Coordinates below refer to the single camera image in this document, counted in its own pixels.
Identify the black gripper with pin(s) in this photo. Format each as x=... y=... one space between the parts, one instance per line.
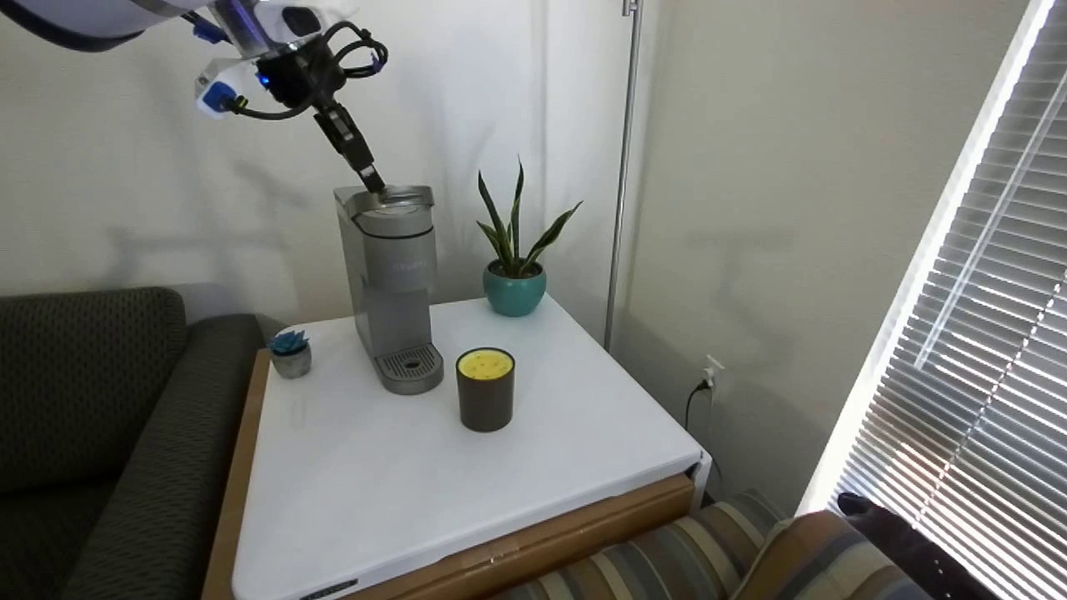
x=298 y=70

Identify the grey pod coffee machine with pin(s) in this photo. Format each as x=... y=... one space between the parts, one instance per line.
x=395 y=289

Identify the snake plant in teal pot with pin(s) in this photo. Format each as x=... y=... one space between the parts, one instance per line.
x=515 y=269

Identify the blue succulent in grey pot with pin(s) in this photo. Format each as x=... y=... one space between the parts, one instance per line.
x=291 y=353

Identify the thin metal lamp pole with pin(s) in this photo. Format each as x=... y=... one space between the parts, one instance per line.
x=620 y=167

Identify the dark jar yellow candle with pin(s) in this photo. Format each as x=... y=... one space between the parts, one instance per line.
x=485 y=388

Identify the white table top board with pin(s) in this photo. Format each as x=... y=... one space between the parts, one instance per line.
x=421 y=478

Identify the dark grey-green armchair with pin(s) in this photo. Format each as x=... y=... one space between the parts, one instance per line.
x=101 y=446

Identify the brown wooden table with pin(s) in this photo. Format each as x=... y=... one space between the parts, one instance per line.
x=555 y=534

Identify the striped fabric sofa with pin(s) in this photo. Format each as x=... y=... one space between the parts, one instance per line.
x=687 y=556

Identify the white window blinds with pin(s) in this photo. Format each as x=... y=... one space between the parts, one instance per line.
x=979 y=333

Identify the black fuzzy cloth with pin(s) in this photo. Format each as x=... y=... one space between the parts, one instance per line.
x=912 y=550

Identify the white and blue wrist camera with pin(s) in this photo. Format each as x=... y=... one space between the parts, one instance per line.
x=229 y=89

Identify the white wall outlet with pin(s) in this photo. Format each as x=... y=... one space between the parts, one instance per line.
x=713 y=371

